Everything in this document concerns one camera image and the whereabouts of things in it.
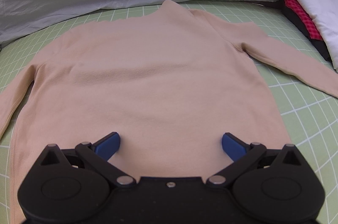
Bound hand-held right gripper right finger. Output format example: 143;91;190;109
206;132;304;189

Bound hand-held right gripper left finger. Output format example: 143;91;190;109
40;131;137;189

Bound beige long-sleeve shirt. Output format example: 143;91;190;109
0;0;338;224

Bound green grid mat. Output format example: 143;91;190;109
0;0;338;224

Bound black folded cloth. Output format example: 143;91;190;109
280;0;333;62

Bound red checked cloth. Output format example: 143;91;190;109
282;0;325;43

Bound white folded cloth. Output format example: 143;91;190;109
282;0;338;68

